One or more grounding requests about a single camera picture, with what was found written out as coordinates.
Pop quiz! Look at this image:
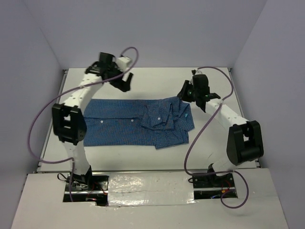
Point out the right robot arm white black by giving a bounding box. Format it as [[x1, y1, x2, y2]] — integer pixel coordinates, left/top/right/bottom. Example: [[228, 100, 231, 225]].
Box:
[[177, 74, 264, 187]]

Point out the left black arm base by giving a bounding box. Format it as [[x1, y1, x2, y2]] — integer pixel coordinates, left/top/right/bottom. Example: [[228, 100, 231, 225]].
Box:
[[63, 175, 109, 207]]

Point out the silver tape sheet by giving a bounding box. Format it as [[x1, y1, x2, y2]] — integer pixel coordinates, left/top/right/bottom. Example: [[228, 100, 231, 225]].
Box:
[[108, 172, 195, 207]]

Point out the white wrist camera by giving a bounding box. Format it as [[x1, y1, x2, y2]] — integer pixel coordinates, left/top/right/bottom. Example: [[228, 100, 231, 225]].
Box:
[[189, 69, 203, 84], [115, 56, 132, 72]]

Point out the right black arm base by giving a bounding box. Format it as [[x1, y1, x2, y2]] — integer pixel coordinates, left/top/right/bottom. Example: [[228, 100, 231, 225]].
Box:
[[188, 164, 237, 200]]

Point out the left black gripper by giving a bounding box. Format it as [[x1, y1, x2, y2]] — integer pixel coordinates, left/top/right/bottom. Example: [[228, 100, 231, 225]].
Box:
[[107, 63, 132, 93]]

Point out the blue checked long sleeve shirt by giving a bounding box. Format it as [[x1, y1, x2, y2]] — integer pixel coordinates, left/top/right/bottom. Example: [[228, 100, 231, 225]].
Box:
[[83, 97, 194, 149]]

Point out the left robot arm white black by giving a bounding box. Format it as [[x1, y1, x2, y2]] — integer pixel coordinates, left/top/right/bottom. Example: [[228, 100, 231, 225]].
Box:
[[52, 52, 133, 190]]

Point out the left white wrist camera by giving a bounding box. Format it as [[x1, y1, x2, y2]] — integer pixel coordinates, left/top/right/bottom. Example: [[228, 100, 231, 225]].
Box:
[[115, 56, 132, 72]]

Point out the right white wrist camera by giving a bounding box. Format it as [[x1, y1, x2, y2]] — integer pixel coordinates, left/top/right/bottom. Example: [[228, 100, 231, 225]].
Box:
[[189, 69, 203, 84]]

